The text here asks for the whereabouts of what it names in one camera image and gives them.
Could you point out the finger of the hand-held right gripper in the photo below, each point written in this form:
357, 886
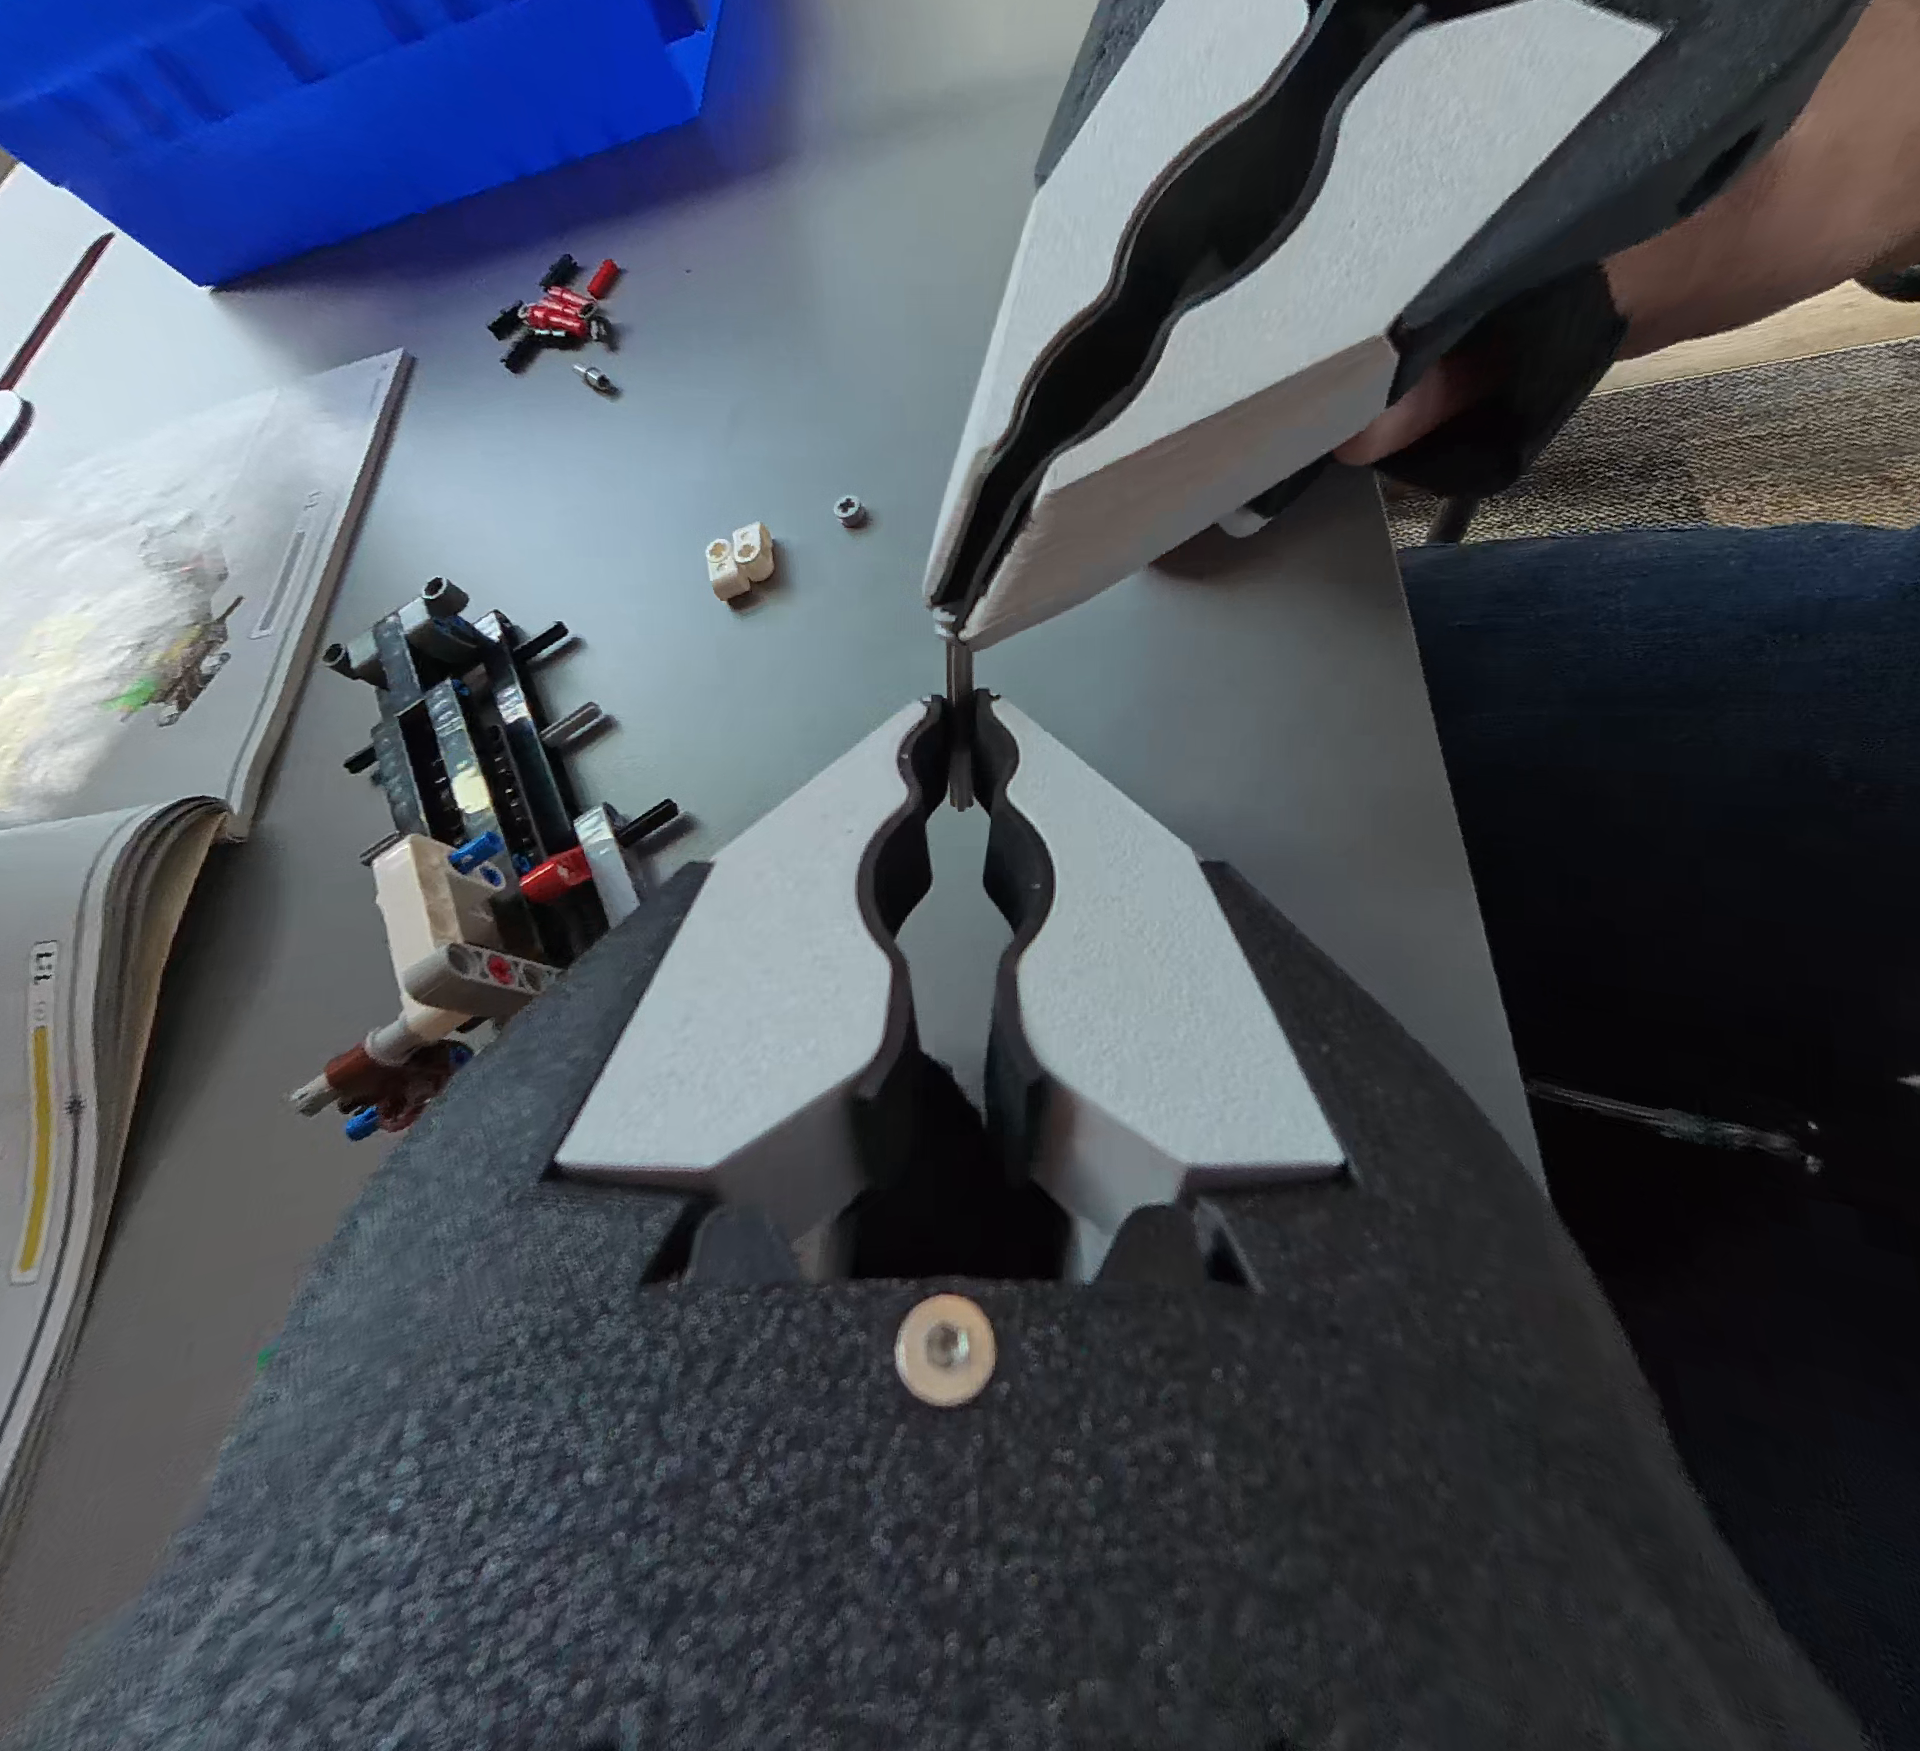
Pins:
1111, 149
1319, 312

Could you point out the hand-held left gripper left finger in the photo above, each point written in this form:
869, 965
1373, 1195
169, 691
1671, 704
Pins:
720, 1017

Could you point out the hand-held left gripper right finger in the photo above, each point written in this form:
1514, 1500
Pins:
1156, 1017

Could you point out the dark grey lego axle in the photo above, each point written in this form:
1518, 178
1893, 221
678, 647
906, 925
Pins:
956, 729

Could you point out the person's right forearm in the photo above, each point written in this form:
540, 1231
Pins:
1784, 205

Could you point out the partly built lego model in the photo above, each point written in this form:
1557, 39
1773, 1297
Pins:
450, 747

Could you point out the white lego connector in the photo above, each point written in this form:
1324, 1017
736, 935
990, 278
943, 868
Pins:
726, 561
755, 547

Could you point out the small grey lego pin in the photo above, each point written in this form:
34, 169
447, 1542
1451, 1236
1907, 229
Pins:
598, 381

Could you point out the lego instruction booklet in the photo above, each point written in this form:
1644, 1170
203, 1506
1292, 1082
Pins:
151, 553

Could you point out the person's right hand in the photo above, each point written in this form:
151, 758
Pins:
1402, 420

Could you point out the person's leg in jeans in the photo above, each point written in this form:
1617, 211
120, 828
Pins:
1681, 807

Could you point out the pile of red black pins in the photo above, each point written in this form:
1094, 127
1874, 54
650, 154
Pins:
558, 312

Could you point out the blue plastic bin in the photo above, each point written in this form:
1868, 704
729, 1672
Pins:
303, 118

